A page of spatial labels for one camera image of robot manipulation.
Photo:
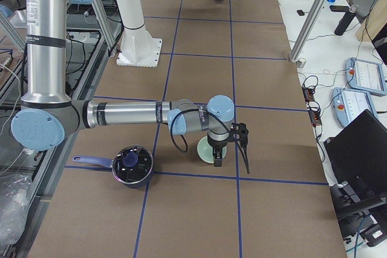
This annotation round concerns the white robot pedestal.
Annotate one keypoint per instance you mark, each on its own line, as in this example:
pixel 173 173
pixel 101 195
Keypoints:
pixel 137 47

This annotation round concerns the black thermos bottle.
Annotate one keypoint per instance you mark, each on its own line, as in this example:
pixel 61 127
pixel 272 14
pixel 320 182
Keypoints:
pixel 345 21

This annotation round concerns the aluminium frame post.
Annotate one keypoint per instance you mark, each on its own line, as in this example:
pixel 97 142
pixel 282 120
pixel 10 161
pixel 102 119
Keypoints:
pixel 306 29

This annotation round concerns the far blue teach pendant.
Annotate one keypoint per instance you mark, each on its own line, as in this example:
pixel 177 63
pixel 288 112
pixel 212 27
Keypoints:
pixel 365 75

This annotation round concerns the dark blue saucepan with lid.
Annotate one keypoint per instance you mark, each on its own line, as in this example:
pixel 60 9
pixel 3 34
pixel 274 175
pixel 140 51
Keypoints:
pixel 133 166

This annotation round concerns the black laptop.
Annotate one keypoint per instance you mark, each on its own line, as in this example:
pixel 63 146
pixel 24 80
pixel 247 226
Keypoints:
pixel 358 154

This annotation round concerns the blue teach pendant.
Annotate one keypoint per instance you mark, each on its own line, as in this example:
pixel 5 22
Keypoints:
pixel 365 75
pixel 348 104

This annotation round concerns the near blue teach pendant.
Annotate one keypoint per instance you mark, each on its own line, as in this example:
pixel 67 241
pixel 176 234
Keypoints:
pixel 348 104

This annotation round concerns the green bowl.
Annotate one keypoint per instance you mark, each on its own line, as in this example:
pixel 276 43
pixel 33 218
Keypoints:
pixel 204 149

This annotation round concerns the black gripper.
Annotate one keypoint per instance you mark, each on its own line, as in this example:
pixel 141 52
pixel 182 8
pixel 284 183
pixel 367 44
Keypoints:
pixel 216 145

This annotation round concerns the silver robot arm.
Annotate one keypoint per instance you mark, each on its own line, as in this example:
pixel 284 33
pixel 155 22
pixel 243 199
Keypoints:
pixel 48 115

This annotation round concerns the orange black usb hub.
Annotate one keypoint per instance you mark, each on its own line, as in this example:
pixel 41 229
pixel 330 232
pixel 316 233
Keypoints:
pixel 313 107

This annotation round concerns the black smartphone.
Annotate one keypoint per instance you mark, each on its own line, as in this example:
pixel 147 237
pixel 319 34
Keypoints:
pixel 339 8

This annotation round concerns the small black puck device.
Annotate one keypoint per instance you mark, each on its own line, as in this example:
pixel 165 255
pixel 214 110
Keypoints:
pixel 300 12

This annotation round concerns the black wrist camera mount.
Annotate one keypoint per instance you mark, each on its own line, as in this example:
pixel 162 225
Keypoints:
pixel 239 134

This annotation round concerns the crumpled clear plastic bag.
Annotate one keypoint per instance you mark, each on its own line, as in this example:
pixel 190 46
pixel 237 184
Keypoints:
pixel 14 207

